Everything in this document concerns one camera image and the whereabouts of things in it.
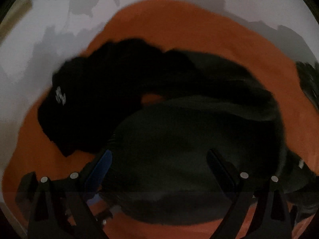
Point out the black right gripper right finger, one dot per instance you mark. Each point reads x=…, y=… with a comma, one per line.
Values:
x=242, y=184

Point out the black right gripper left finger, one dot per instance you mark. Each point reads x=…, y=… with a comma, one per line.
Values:
x=58, y=208

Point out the dark green pants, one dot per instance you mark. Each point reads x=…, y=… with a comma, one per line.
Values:
x=181, y=126

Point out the dark patterned garment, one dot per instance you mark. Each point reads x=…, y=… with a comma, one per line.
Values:
x=309, y=81

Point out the orange fleece blanket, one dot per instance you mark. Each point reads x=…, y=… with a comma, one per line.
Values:
x=168, y=25

